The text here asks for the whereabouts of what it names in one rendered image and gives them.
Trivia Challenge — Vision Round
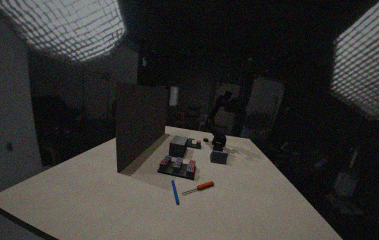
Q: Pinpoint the orange-handled screwdriver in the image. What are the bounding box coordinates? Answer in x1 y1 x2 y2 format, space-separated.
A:
182 181 214 194

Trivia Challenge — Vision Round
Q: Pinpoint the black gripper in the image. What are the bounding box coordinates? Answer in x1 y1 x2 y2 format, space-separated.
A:
224 101 244 114

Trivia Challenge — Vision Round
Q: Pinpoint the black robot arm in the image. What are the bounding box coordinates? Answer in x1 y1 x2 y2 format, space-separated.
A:
204 90 239 152

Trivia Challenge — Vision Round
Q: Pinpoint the dark grey flat panel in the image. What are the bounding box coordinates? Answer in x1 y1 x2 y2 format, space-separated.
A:
115 82 169 173

